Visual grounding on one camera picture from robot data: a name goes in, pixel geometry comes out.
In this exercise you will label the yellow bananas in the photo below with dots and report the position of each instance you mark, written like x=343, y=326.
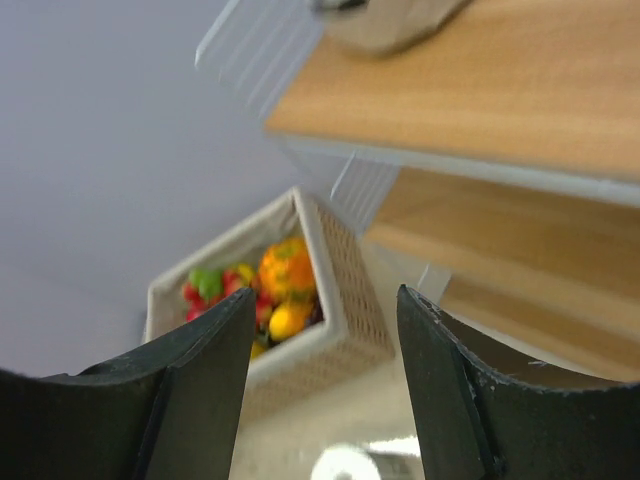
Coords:
x=245, y=272

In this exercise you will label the wicker basket with liner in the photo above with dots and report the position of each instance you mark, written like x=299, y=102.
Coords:
x=317, y=321

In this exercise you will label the orange pumpkin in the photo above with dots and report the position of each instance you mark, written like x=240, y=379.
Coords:
x=286, y=272

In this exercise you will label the strawberries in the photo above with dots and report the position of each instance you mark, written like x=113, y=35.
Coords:
x=196, y=306

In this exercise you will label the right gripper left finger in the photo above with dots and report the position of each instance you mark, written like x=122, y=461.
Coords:
x=168, y=409

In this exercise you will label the brown paper towel roll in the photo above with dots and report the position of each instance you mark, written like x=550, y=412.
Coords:
x=381, y=27

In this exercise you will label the yellow fruit in basket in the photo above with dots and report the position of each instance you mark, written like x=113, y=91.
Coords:
x=257, y=349

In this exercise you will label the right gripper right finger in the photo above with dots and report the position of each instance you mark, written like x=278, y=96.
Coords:
x=483, y=410

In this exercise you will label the white wire wooden shelf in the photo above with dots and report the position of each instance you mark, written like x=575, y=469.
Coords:
x=533, y=259

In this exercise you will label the green grapes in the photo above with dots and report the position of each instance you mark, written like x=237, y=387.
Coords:
x=208, y=282

